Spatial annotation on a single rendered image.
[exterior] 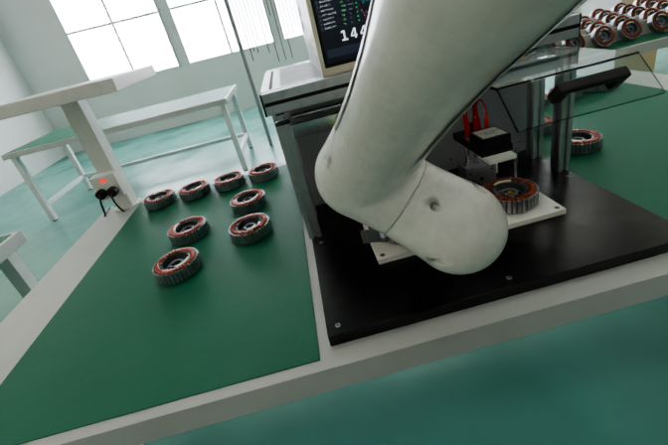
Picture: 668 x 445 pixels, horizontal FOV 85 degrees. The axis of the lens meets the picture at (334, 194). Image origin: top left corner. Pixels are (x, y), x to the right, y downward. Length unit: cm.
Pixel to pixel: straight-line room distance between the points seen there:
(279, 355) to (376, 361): 16
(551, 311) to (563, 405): 82
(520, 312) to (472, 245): 28
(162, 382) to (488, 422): 102
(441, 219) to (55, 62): 778
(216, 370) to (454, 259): 45
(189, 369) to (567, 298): 63
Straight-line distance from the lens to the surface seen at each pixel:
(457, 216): 40
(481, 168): 96
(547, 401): 150
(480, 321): 66
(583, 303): 73
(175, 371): 75
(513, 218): 83
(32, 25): 805
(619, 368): 163
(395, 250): 75
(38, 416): 86
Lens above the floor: 123
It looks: 26 degrees down
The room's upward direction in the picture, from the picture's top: 14 degrees counter-clockwise
